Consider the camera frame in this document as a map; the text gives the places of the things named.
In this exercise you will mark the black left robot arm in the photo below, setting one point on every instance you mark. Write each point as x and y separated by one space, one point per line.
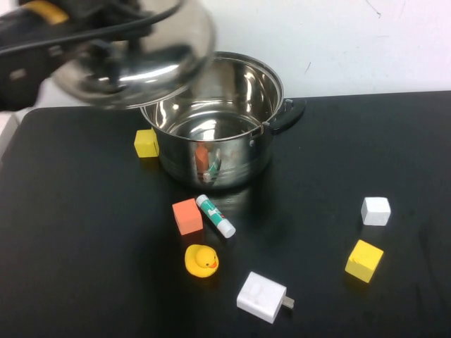
21 81

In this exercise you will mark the white green glue stick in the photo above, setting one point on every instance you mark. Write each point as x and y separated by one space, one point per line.
215 215

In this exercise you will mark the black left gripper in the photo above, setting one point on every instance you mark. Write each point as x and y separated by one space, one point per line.
116 14

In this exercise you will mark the yellow rubber duck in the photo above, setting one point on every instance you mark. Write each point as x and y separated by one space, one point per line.
201 261

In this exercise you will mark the orange foam cube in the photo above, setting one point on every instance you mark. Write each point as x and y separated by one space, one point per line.
187 217

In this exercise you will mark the yellow foam cube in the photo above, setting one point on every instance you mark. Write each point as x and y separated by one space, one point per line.
146 143
364 261

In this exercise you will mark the white plug charger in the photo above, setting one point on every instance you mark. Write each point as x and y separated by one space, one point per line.
260 297

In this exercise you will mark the white foam cube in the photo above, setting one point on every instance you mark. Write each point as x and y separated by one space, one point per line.
375 211

